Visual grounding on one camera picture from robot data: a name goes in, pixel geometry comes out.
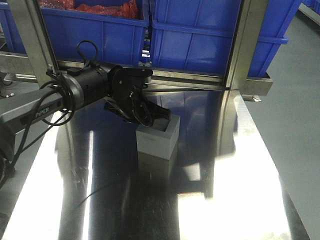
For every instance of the blue plastic bin right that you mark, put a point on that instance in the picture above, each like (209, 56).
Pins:
(196, 35)

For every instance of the gray square base block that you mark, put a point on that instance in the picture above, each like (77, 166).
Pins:
(159, 140)

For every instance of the red mesh bag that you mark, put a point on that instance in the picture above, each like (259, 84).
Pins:
(126, 10)

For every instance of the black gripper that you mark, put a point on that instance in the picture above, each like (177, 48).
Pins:
(126, 99)

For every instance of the blue bin with red items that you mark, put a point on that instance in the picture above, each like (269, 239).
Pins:
(114, 39)

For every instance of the stainless steel rack frame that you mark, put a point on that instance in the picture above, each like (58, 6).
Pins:
(32, 66)

